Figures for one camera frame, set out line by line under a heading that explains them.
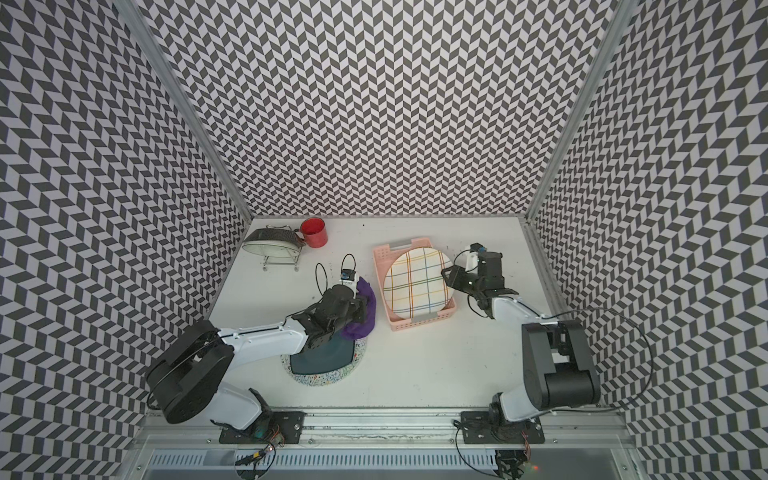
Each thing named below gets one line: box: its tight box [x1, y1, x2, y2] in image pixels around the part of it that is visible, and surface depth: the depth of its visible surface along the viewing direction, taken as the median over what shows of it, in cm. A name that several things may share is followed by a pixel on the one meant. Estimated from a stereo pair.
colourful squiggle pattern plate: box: [281, 337, 367, 386], surface depth 82 cm
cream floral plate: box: [242, 240, 304, 259], surface depth 102 cm
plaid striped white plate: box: [383, 247, 454, 319], surface depth 96 cm
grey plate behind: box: [244, 228, 303, 243], surface depth 98 cm
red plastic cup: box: [300, 217, 329, 249], surface depth 109 cm
